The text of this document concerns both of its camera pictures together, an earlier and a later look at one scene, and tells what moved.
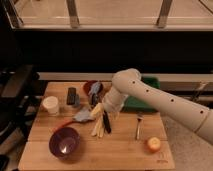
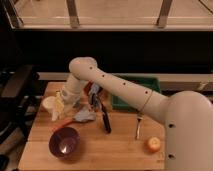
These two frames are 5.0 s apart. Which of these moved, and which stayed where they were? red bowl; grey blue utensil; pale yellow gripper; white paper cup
Moved: pale yellow gripper
Stayed: grey blue utensil; white paper cup; red bowl
